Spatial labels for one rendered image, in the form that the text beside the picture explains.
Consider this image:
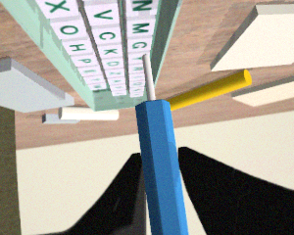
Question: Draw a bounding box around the blue stylus with white tip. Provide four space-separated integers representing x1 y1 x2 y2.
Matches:
135 54 188 235

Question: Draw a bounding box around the cream sheet of paper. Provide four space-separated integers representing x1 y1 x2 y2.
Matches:
230 76 294 106

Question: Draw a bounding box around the cream cylinder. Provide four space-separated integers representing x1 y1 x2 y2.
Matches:
58 106 119 119

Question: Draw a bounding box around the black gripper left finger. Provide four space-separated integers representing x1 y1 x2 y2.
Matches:
38 153 147 235

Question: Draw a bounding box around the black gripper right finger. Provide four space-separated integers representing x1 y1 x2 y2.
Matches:
177 147 294 235

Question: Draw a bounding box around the cream square sheet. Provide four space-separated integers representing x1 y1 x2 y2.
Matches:
210 4 294 71

